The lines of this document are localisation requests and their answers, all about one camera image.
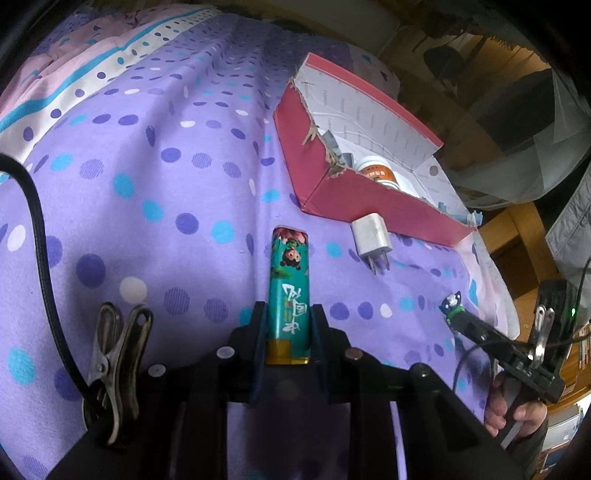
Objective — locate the wooden chair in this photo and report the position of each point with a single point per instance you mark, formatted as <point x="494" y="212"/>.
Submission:
<point x="521" y="230"/>

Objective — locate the metal spring clip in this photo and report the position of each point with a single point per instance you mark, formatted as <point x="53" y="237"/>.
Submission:
<point x="541" y="337"/>
<point x="117" y="369"/>

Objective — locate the dark hanging cloth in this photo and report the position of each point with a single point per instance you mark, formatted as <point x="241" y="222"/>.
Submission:
<point x="443" y="64"/>

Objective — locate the person's right hand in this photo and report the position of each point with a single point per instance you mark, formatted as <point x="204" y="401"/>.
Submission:
<point x="533" y="417"/>

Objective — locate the white plastic bottle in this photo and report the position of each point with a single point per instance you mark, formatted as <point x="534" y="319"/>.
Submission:
<point x="376" y="170"/>

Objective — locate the red cardboard box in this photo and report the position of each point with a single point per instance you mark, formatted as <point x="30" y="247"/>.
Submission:
<point x="369" y="207"/>

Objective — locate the plastic covered standing fan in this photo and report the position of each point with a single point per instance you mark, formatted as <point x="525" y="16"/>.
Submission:
<point x="531" y="152"/>

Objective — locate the small cat figurine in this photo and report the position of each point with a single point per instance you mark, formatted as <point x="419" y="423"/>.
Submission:
<point x="450" y="304"/>

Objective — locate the teal printed lighter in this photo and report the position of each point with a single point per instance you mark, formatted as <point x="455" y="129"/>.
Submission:
<point x="288" y="286"/>

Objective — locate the grey studded building plate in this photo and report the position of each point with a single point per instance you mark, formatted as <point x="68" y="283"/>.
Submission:
<point x="333" y="146"/>

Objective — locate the wooden shelf with books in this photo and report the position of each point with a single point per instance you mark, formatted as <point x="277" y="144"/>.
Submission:
<point x="579" y="355"/>

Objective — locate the grey jacket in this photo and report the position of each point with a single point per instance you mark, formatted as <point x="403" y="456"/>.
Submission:
<point x="572" y="230"/>

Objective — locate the white charger plug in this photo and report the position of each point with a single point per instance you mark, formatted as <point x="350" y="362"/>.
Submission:
<point x="369" y="237"/>

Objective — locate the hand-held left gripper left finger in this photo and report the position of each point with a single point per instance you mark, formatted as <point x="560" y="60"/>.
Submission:
<point x="260" y="342"/>

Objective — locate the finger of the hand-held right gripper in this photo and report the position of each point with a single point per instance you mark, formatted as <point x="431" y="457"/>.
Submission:
<point x="480" y="334"/>

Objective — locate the person's right forearm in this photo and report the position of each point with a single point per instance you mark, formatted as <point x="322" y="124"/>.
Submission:
<point x="531" y="454"/>

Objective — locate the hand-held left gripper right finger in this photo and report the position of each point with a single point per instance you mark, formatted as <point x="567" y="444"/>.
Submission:
<point x="318" y="344"/>

